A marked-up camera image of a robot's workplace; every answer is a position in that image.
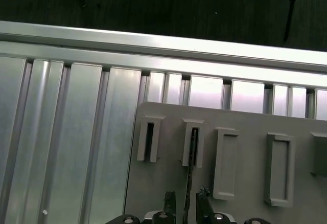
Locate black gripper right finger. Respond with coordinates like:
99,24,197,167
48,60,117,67
196,187,272,224

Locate grey parts rack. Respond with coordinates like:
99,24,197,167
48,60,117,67
124,101,327,224

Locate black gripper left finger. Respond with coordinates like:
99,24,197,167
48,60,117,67
112,190,177,224

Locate black metal stand leg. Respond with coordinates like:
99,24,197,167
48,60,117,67
280,0,300,42

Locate RAM stick black chips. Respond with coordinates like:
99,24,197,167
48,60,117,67
183,128,199,224

